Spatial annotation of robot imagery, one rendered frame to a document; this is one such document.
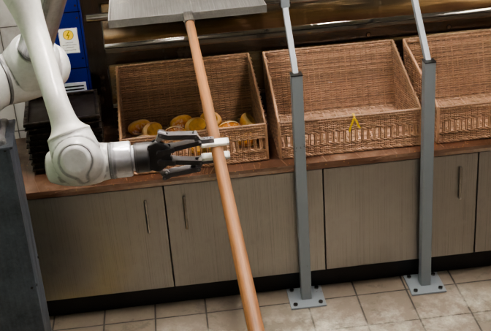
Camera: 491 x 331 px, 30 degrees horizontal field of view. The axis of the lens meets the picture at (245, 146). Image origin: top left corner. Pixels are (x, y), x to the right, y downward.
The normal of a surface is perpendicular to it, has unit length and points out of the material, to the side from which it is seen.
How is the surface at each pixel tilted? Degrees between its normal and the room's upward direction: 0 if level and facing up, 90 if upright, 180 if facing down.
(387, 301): 0
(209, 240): 90
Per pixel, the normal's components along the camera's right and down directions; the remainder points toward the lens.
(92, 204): 0.11, 0.42
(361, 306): -0.07, -0.90
